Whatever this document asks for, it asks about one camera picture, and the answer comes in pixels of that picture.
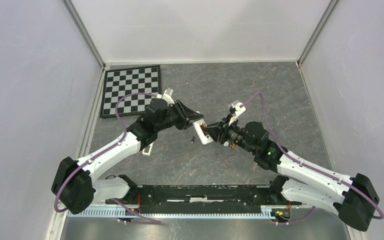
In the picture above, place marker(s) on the black copper AAA battery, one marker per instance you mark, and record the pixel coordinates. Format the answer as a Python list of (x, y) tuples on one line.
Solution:
[(202, 130)]

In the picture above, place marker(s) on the white cable duct comb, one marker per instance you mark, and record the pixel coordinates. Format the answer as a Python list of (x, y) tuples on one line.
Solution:
[(120, 212)]

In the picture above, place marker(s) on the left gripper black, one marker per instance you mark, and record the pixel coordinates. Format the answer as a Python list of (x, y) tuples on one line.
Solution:
[(185, 114)]

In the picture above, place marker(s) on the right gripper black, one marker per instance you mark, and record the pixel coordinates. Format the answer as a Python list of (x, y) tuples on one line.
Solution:
[(214, 132)]

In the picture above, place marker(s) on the white remote left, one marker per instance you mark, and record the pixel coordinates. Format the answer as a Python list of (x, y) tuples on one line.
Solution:
[(148, 150)]

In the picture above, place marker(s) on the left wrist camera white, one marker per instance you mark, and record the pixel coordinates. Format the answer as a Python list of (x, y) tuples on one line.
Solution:
[(167, 96)]

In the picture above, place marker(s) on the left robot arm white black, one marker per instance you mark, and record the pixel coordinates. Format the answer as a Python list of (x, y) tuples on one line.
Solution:
[(76, 184)]

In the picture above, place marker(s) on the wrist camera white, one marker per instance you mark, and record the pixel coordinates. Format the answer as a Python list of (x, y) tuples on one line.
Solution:
[(167, 96), (236, 108)]

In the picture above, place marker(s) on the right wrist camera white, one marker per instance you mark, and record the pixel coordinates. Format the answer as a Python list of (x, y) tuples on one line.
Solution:
[(236, 108)]

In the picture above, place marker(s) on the black white chessboard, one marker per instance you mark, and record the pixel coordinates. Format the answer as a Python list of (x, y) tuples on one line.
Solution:
[(121, 82)]

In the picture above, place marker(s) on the white remote control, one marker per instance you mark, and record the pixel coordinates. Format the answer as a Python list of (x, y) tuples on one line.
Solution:
[(204, 139)]

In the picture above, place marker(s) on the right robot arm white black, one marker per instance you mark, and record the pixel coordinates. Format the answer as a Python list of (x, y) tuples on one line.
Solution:
[(352, 198)]

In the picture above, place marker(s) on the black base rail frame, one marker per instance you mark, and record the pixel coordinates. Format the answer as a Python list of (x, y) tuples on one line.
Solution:
[(204, 199)]

